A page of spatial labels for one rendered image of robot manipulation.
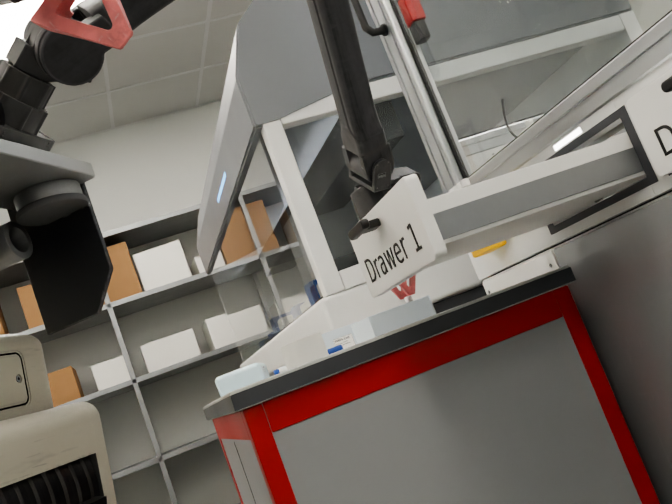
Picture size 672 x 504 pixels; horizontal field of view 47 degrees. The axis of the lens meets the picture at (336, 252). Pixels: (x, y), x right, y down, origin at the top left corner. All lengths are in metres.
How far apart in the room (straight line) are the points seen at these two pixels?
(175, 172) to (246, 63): 3.53
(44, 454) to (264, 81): 1.40
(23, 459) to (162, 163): 4.84
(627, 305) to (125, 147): 4.64
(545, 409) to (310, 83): 1.11
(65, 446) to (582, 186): 0.70
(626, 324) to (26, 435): 0.88
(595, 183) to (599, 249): 0.20
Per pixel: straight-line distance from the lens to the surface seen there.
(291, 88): 2.02
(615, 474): 1.32
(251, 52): 2.05
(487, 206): 1.01
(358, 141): 1.28
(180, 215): 4.92
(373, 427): 1.16
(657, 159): 1.08
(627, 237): 1.20
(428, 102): 1.63
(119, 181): 5.49
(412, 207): 0.96
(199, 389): 5.24
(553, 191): 1.05
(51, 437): 0.79
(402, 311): 1.33
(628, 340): 1.29
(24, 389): 0.85
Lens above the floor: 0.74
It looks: 8 degrees up
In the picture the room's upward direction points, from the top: 21 degrees counter-clockwise
